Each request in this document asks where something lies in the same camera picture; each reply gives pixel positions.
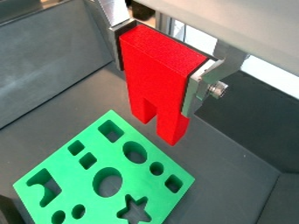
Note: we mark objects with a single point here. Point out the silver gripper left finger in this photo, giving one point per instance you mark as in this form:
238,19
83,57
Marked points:
118,23

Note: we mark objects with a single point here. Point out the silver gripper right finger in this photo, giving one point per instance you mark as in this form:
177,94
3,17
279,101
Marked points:
205,82

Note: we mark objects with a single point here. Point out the red double-square peg block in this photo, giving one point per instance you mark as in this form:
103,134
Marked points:
158,65

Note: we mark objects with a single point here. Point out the green shape-sorting board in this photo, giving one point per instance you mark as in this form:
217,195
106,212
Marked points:
107,177

